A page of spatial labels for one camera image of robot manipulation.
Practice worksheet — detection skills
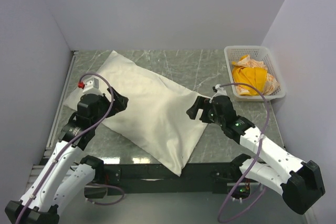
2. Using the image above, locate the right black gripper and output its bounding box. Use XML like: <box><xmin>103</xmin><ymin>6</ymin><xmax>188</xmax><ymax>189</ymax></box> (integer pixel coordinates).
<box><xmin>186</xmin><ymin>95</ymin><xmax>225</xmax><ymax>126</ymax></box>

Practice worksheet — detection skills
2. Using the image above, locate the cream pillowcase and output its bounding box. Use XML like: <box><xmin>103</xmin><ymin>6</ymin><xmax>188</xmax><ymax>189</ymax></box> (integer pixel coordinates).
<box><xmin>64</xmin><ymin>50</ymin><xmax>206</xmax><ymax>176</ymax></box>

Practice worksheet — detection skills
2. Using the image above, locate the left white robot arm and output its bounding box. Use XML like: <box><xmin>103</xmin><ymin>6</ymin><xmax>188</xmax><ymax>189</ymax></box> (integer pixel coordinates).
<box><xmin>5</xmin><ymin>89</ymin><xmax>129</xmax><ymax>223</ymax></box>

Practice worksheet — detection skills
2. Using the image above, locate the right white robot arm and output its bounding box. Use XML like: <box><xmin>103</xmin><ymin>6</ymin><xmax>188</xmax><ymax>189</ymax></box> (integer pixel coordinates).
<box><xmin>186</xmin><ymin>95</ymin><xmax>326</xmax><ymax>215</ymax></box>

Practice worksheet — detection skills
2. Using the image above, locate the yellow orange cloth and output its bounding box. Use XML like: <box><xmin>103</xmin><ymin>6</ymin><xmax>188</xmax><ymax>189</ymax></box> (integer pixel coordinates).
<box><xmin>232</xmin><ymin>55</ymin><xmax>280</xmax><ymax>96</ymax></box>

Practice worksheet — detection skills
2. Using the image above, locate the white plastic basket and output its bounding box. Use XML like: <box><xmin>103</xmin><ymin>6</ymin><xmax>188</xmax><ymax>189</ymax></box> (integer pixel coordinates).
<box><xmin>224</xmin><ymin>46</ymin><xmax>286</xmax><ymax>101</ymax></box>

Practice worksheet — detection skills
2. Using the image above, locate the black base bar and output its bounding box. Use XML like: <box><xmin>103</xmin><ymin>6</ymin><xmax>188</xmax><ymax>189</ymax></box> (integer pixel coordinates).
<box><xmin>83</xmin><ymin>163</ymin><xmax>253</xmax><ymax>198</ymax></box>

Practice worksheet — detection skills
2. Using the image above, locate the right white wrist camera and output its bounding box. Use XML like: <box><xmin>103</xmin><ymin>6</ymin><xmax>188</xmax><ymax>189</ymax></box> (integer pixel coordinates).
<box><xmin>211</xmin><ymin>84</ymin><xmax>227</xmax><ymax>101</ymax></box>

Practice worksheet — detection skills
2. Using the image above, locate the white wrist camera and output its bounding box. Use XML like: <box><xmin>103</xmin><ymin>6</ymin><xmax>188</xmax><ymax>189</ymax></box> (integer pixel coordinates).
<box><xmin>211</xmin><ymin>84</ymin><xmax>227</xmax><ymax>101</ymax></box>
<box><xmin>78</xmin><ymin>77</ymin><xmax>102</xmax><ymax>95</ymax></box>

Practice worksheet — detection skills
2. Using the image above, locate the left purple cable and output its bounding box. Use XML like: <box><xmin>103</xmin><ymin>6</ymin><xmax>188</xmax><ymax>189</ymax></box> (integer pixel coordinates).
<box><xmin>14</xmin><ymin>72</ymin><xmax>126</xmax><ymax>224</ymax></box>

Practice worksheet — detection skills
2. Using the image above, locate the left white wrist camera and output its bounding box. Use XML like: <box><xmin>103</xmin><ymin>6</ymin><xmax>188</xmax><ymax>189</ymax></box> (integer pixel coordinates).
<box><xmin>78</xmin><ymin>77</ymin><xmax>102</xmax><ymax>95</ymax></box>

